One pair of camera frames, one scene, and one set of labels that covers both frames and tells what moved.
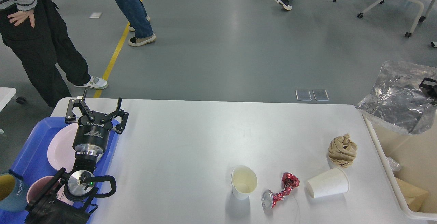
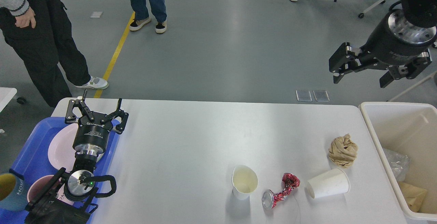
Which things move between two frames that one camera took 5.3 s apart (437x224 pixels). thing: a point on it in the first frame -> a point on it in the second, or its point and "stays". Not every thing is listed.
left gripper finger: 71,116 stays
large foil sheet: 397,98 -> 399,163
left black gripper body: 91,137 stays
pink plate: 61,153 stays
